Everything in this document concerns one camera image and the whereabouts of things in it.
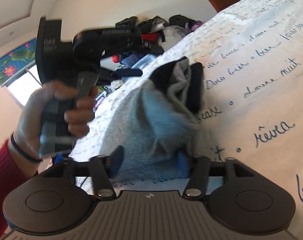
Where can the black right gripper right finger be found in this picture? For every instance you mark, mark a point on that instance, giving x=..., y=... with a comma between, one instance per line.
x=183, y=163

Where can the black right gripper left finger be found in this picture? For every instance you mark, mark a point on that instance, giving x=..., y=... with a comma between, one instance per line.
x=115, y=161

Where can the grey knit sweater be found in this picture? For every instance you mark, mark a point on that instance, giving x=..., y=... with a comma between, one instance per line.
x=157, y=120

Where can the red sleeve left forearm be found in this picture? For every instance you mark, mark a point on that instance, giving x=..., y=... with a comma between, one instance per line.
x=11, y=176

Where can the dark clothes pile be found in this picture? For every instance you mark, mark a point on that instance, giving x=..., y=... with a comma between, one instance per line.
x=171, y=32

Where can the left hand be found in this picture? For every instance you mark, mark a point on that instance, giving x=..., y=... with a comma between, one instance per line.
x=27, y=134

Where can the window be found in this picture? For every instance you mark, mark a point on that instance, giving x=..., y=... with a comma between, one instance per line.
x=22, y=87

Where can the lotus flower painting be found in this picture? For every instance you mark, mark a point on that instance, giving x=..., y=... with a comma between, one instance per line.
x=16, y=60

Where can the red jacket on pile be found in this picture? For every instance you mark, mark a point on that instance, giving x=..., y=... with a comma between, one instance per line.
x=150, y=37

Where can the white quilt with script text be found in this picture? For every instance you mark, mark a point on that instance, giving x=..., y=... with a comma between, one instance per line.
x=252, y=103

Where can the black wrist band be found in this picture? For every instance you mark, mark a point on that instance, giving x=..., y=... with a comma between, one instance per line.
x=22, y=153

